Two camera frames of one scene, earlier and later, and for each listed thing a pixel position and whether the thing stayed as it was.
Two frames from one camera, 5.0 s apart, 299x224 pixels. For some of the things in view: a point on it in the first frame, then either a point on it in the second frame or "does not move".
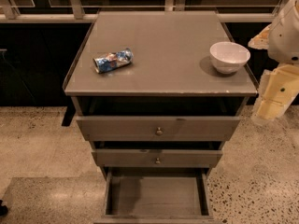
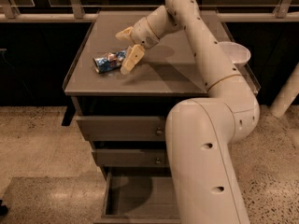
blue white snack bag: (113, 60) does not move
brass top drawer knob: (159, 133) does not move
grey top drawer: (158, 128) does not move
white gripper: (285, 36) -> (144, 33)
